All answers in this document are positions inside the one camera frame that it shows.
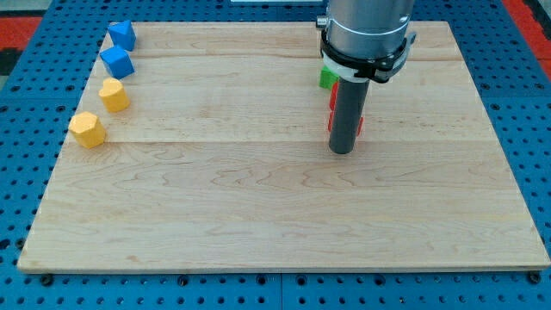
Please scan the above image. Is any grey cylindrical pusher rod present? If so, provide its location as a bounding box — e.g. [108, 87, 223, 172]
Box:
[329, 78, 369, 154]

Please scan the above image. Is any red star block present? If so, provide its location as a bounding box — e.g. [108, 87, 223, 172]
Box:
[327, 111, 364, 137]

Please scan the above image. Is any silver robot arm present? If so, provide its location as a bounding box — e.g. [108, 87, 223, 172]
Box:
[316, 0, 416, 154]

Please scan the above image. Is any red circle block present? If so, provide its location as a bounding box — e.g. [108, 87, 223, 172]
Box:
[329, 82, 339, 111]

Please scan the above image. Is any green block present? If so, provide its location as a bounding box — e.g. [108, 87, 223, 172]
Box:
[319, 65, 339, 90]

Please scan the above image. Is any wooden board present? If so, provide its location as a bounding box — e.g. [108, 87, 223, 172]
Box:
[18, 22, 550, 274]

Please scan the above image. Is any yellow heart block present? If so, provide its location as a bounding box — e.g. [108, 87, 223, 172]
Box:
[98, 77, 130, 113]

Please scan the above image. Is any blue cube block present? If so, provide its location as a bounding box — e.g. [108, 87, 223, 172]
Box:
[100, 45, 134, 79]

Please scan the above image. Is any blue triangular block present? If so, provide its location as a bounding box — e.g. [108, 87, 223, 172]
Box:
[108, 20, 136, 52]

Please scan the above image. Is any yellow hexagon block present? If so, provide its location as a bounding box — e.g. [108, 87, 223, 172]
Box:
[69, 111, 107, 149]

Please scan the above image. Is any black clamp ring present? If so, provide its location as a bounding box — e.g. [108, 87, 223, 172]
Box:
[319, 29, 418, 84]

